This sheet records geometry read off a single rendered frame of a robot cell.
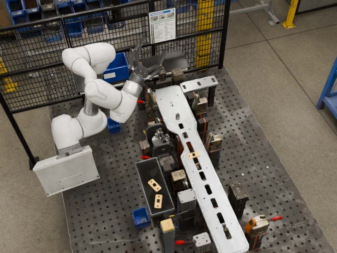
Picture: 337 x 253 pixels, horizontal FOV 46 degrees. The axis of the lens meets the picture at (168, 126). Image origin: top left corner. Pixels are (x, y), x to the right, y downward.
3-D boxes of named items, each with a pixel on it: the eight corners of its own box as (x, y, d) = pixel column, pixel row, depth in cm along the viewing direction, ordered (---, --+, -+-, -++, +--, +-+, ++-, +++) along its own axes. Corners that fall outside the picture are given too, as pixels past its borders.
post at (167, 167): (172, 200, 276) (171, 168, 245) (165, 202, 276) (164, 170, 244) (170, 194, 279) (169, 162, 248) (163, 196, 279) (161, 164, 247)
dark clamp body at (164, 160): (179, 193, 280) (179, 163, 250) (161, 199, 277) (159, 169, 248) (174, 181, 286) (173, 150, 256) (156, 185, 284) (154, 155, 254)
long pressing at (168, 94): (255, 249, 224) (256, 248, 223) (218, 261, 220) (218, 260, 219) (179, 84, 307) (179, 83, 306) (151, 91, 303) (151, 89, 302)
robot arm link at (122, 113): (143, 100, 197) (126, 92, 187) (129, 128, 198) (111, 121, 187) (130, 93, 204) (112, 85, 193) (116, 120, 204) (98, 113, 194)
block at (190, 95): (200, 121, 321) (201, 97, 299) (187, 124, 319) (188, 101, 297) (196, 112, 327) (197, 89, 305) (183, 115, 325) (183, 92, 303)
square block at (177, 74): (183, 105, 332) (184, 74, 304) (174, 107, 331) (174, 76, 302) (180, 98, 337) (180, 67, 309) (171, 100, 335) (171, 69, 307)
